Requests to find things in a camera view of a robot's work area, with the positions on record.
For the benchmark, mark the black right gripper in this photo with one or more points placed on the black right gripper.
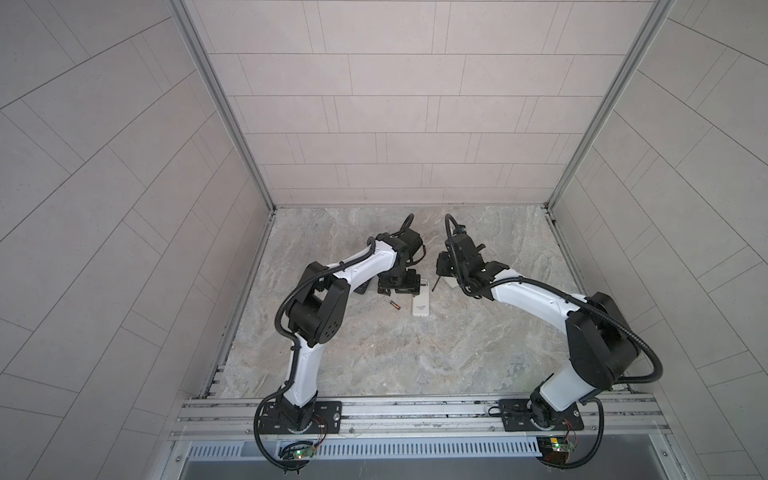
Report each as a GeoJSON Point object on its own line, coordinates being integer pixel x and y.
{"type": "Point", "coordinates": [440, 267]}

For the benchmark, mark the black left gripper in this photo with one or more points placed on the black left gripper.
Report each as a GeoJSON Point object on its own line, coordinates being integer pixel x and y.
{"type": "Point", "coordinates": [412, 286]}

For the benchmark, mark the white battery cover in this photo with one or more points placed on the white battery cover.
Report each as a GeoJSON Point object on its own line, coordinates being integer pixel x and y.
{"type": "Point", "coordinates": [451, 281]}

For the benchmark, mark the white remote control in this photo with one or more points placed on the white remote control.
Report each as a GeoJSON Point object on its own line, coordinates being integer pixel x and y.
{"type": "Point", "coordinates": [421, 301]}

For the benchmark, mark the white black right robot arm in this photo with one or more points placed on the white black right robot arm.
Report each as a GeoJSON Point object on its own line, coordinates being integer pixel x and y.
{"type": "Point", "coordinates": [599, 351]}

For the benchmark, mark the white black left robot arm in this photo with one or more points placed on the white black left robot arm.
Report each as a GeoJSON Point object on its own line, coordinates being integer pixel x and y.
{"type": "Point", "coordinates": [313, 313]}

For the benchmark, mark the left circuit board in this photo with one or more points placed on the left circuit board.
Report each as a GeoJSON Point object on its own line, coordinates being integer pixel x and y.
{"type": "Point", "coordinates": [298, 451]}

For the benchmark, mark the circuit board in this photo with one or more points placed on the circuit board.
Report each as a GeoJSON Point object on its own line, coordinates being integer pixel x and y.
{"type": "Point", "coordinates": [555, 449]}
{"type": "Point", "coordinates": [298, 451]}

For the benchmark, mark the right circuit board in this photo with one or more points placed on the right circuit board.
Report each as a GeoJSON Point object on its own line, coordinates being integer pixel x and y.
{"type": "Point", "coordinates": [555, 449]}

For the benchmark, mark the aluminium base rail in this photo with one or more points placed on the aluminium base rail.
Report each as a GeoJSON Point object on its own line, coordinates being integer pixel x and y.
{"type": "Point", "coordinates": [479, 426]}

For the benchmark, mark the aluminium corner post right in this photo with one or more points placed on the aluminium corner post right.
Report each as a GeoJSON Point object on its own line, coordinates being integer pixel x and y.
{"type": "Point", "coordinates": [647, 33]}

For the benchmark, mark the aluminium corner post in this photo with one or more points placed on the aluminium corner post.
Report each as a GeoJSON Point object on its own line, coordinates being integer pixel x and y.
{"type": "Point", "coordinates": [647, 33]}
{"type": "Point", "coordinates": [180, 13]}

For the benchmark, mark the aluminium corner post left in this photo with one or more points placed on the aluminium corner post left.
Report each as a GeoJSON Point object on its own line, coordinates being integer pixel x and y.
{"type": "Point", "coordinates": [180, 13]}

